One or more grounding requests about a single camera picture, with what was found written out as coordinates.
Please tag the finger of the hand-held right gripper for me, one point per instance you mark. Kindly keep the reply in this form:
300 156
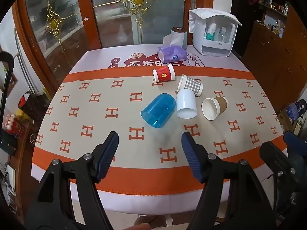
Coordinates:
278 159
296 140

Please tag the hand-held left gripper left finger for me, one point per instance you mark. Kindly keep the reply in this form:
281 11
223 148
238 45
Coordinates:
109 148

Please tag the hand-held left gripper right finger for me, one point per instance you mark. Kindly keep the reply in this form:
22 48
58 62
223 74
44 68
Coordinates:
190 149

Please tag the brown paper cup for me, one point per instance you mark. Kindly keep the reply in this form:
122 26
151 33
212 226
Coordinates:
212 109

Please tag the white plastic cup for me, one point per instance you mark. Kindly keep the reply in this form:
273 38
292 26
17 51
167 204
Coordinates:
186 103

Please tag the transparent blue plastic cup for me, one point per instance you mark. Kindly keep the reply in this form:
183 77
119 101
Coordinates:
157 110

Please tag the grey checkered paper cup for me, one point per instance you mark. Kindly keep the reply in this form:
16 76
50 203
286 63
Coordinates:
191 84

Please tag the red paper cup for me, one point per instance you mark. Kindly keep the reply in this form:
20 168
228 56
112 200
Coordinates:
164 73

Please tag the cardboard box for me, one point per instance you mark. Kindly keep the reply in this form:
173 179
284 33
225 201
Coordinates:
284 119

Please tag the blue printed box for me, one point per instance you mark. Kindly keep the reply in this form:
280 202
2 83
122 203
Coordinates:
293 111

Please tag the beige orange patterned blanket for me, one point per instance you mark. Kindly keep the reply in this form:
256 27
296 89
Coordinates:
96 115

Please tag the wooden cabinet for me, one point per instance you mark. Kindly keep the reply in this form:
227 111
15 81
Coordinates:
275 64

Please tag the dark waste bin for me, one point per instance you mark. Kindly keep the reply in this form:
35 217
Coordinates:
32 106

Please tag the orange patterned tablecloth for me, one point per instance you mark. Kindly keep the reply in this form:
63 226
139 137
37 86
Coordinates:
100 57

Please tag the purple tissue pack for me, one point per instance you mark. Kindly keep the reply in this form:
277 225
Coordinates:
172 54

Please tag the red snack box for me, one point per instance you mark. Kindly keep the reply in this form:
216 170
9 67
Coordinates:
13 124

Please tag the white cosmetics organiser box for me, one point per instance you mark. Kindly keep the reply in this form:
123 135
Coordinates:
215 45

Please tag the toilet paper roll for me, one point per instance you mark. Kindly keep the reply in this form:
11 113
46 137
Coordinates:
179 37

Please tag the wooden glass sliding door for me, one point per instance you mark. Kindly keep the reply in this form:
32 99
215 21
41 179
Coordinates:
62 38
153 28

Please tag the white folded towel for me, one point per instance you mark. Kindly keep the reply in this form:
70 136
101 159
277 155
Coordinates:
206 14

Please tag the black stand frame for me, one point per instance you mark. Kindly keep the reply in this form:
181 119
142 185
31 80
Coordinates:
6 81

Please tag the wall shelf with small bottles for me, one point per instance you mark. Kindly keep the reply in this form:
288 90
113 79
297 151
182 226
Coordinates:
275 7

